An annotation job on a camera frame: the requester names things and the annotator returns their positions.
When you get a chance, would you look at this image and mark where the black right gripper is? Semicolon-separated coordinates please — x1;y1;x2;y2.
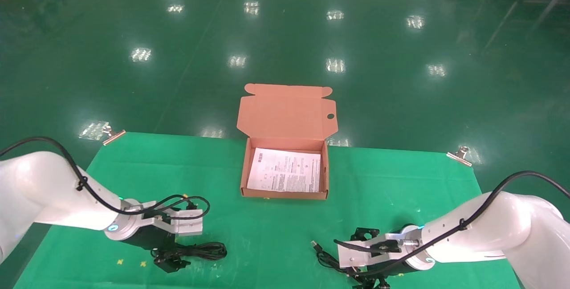
353;260;419;289

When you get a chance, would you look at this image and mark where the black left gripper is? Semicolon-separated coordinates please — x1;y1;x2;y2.
122;223;191;274

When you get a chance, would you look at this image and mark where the black data cable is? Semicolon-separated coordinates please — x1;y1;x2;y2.
151;241;228;263

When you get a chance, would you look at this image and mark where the black wired computer mouse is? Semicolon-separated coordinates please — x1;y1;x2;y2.
311;241;357;276

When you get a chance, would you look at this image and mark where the open brown cardboard box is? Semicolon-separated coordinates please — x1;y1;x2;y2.
236;83;338;200

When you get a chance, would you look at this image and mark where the green table mat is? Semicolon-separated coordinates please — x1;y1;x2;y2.
13;132;521;289

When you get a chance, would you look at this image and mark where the metal spring clip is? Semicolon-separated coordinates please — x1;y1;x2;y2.
447;146;472;167
102;124;126;146

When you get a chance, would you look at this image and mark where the white printed instruction sheet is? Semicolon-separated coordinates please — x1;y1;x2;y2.
247;148;322;193

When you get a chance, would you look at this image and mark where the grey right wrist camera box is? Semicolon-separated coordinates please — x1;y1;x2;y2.
337;232;403;269

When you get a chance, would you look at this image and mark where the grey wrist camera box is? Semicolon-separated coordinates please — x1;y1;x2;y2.
337;232;403;269
142;200;204;236

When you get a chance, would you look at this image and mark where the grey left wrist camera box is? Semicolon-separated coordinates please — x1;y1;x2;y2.
142;200;204;236

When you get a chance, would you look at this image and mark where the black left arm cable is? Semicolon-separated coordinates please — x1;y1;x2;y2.
0;137;211;220

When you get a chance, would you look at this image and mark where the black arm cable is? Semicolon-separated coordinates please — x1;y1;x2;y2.
334;171;570;254
0;137;211;220

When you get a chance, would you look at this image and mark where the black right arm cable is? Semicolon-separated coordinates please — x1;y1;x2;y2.
334;171;570;254

